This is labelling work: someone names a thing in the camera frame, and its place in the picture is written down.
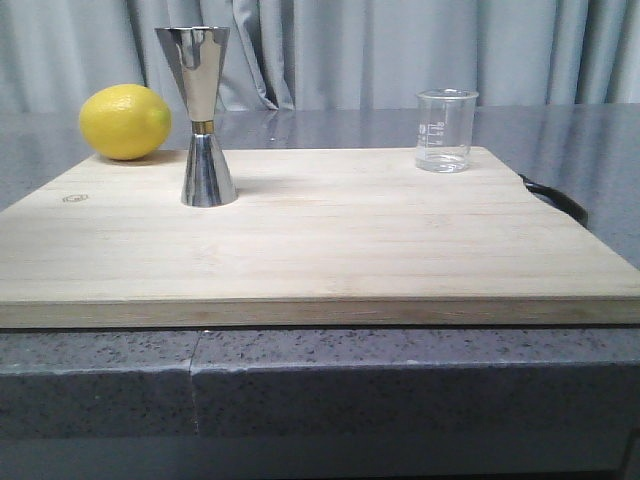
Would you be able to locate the clear glass beaker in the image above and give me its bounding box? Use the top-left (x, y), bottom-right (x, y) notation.
top-left (415, 88), bottom-right (479, 173)

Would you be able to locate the steel double jigger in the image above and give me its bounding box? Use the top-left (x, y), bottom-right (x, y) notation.
top-left (155, 26), bottom-right (237, 208)

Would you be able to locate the wooden cutting board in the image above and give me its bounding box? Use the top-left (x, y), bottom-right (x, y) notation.
top-left (1, 148), bottom-right (639, 328)

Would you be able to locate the grey curtain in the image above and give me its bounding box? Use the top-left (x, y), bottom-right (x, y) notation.
top-left (1, 1), bottom-right (639, 113)

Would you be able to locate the yellow lemon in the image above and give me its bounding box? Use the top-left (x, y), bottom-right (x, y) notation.
top-left (78, 84), bottom-right (172, 160)

